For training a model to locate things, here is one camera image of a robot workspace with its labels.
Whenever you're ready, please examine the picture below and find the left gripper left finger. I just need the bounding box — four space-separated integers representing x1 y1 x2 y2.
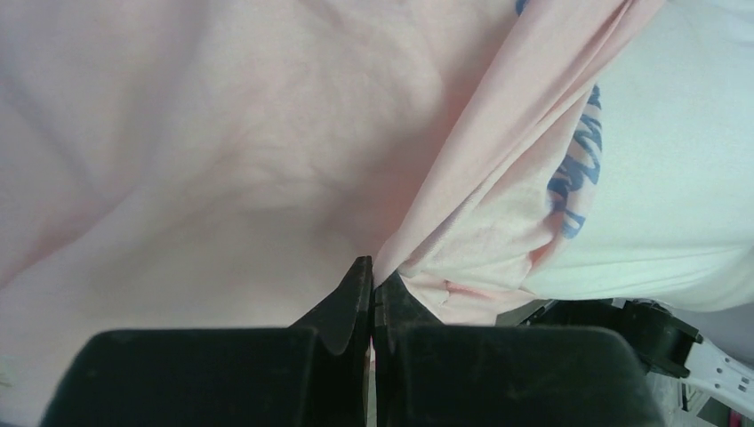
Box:
42 256 373 426

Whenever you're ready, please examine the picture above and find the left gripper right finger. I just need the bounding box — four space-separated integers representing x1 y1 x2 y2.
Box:
373 276 664 426

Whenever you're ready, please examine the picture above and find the pink pillowcase with blue script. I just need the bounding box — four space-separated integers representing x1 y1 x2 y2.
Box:
1 1 662 426

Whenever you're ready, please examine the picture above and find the white pillow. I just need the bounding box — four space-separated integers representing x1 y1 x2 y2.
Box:
526 1 753 311

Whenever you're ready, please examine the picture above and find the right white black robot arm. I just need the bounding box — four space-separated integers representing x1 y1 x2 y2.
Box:
519 299 753 426

